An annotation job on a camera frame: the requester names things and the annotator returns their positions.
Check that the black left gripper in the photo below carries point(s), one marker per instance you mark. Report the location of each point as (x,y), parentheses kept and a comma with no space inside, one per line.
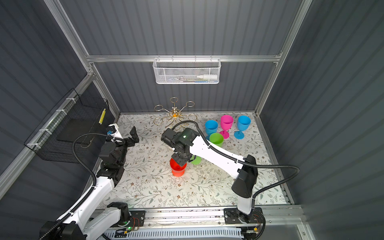
(130,143)

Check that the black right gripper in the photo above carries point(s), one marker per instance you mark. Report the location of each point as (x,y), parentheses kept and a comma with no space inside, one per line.
(179,161)

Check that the green wine glass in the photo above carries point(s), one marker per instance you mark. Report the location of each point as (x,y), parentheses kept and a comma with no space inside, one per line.
(195,160)
(216,139)

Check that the red wine glass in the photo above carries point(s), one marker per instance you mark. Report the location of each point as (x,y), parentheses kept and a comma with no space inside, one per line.
(177,170)

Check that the blue wine glass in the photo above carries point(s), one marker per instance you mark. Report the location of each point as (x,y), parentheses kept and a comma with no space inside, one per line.
(211,127)
(242,125)

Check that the pink wine glass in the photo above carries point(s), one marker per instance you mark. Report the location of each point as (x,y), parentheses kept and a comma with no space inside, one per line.
(226,124)

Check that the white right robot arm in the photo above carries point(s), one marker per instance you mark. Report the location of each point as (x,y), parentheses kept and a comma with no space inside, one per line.
(189,143)

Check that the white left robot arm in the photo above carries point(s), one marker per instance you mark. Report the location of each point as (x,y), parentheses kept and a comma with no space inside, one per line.
(96,186)

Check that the gold wine glass rack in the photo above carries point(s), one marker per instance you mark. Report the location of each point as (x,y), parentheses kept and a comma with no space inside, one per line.
(174,115)

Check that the yellow marker in basket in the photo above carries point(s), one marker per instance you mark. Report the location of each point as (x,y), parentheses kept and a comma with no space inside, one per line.
(102,116)

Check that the white bottle in basket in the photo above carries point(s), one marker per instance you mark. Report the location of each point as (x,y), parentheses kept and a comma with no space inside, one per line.
(208,77)

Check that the black wire basket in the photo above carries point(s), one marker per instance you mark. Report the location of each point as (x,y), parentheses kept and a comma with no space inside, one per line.
(72,128)

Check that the white wire mesh basket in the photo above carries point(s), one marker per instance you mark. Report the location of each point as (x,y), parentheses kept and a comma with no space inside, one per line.
(185,73)

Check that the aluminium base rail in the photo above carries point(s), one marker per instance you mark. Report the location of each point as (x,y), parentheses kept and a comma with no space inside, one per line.
(215,217)

